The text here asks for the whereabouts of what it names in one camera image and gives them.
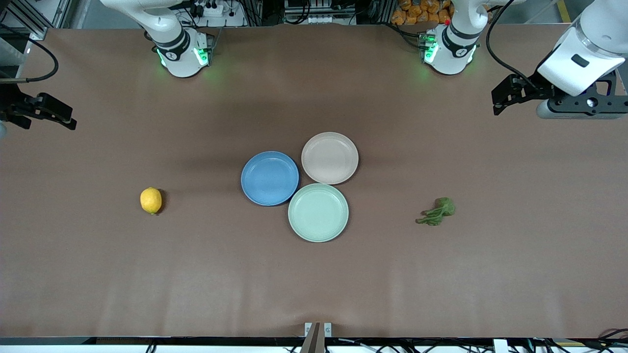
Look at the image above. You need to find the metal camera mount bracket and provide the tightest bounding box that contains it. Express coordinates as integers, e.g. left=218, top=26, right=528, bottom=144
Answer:
left=300, top=322, right=333, bottom=353

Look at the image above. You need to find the white power strip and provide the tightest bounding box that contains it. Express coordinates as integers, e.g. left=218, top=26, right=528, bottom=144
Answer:
left=189, top=0, right=227, bottom=17

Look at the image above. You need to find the blue round plate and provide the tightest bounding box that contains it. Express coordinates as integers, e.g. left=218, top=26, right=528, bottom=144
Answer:
left=240, top=151, right=300, bottom=206

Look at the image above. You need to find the pale pink round plate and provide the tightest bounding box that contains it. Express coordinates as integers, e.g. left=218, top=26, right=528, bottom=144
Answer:
left=301, top=131, right=360, bottom=185

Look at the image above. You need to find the mint green round plate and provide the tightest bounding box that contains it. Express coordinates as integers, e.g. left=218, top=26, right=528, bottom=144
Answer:
left=288, top=183, right=350, bottom=243

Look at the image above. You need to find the aluminium frame profile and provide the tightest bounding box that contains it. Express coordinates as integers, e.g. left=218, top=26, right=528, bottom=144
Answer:
left=0, top=0, right=74, bottom=41

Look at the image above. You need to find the bag of orange fruits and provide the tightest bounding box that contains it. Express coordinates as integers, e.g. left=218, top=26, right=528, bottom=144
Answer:
left=391, top=0, right=454, bottom=26

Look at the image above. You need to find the green lettuce leaf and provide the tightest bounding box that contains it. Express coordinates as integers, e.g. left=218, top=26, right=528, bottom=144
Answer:
left=415, top=197, right=456, bottom=227

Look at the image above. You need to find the brown table cover sheet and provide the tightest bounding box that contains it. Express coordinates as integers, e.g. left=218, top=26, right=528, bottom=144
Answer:
left=0, top=25, right=628, bottom=339

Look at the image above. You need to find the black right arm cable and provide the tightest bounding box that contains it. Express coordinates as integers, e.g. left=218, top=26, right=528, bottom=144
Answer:
left=0, top=34, right=60, bottom=84

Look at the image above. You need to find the yellow lemon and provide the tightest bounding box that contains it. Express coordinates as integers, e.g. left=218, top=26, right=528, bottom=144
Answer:
left=140, top=187, right=163, bottom=215

